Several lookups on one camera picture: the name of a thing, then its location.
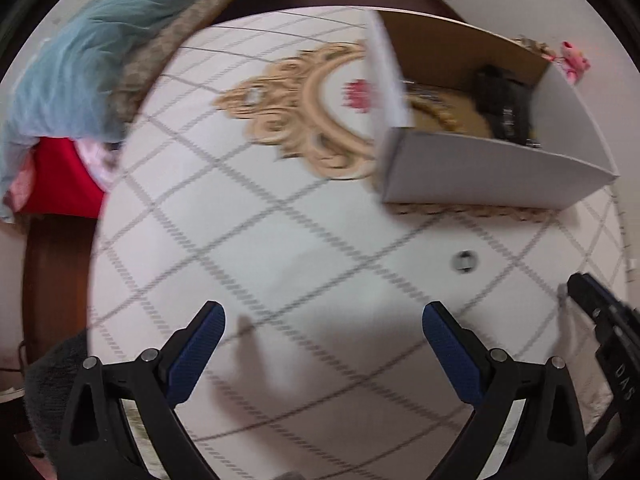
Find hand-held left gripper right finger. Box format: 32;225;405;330
422;301;586;480

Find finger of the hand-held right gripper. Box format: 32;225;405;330
567;272;640;346

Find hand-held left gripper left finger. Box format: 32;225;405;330
59;301;227;480

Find white cardboard box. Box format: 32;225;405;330
367;9;621;211

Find black fitness band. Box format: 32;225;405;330
474;65;537;145

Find pink checkered pillow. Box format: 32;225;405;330
75;140;122;195

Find red bed sheet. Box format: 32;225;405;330
10;136;108;221

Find pink plush toy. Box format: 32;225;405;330
560;41;592;84

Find brown checkered cloth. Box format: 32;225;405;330
515;35;558;62

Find light blue duvet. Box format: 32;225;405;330
0;0;208;223

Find beige patterned mattress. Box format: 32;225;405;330
112;0;281;126

